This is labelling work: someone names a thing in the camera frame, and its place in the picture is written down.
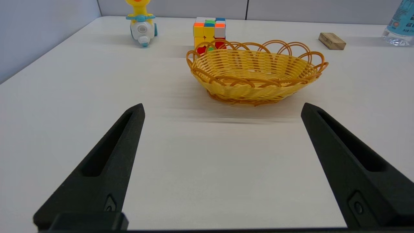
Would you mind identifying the small wooden block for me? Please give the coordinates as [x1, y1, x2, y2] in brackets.
[318, 32, 346, 50]

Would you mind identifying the yellow woven plastic basket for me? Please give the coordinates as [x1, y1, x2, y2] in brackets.
[186, 39, 329, 106]

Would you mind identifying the yellow duck scooter toy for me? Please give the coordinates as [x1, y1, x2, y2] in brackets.
[125, 0, 158, 48]

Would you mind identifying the clear bottle with blue label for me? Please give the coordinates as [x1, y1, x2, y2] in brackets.
[382, 0, 414, 47]

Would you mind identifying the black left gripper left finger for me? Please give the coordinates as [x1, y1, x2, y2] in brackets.
[33, 104, 145, 227]

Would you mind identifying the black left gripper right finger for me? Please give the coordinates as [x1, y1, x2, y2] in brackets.
[301, 103, 414, 228]

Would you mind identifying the colourful puzzle cube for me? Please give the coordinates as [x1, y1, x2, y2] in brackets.
[193, 17, 227, 55]

